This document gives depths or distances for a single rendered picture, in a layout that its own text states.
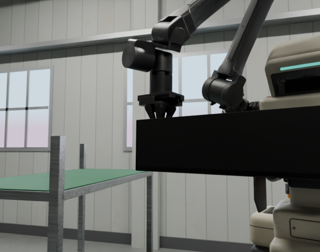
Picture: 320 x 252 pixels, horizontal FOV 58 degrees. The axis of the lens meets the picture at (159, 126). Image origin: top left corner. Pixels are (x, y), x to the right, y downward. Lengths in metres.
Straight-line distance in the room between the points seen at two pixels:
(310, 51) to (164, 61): 0.40
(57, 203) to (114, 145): 2.68
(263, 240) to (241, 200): 1.98
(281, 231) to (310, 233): 0.08
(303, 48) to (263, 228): 0.68
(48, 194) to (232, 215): 2.58
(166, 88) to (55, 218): 0.45
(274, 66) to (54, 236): 0.75
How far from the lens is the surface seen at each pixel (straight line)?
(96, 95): 3.66
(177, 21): 0.72
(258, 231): 1.25
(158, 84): 0.70
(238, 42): 0.93
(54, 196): 0.85
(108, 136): 3.53
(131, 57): 0.68
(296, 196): 0.95
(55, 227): 0.86
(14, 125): 4.30
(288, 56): 0.89
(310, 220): 0.93
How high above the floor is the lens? 1.06
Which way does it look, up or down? 5 degrees up
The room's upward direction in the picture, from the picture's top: straight up
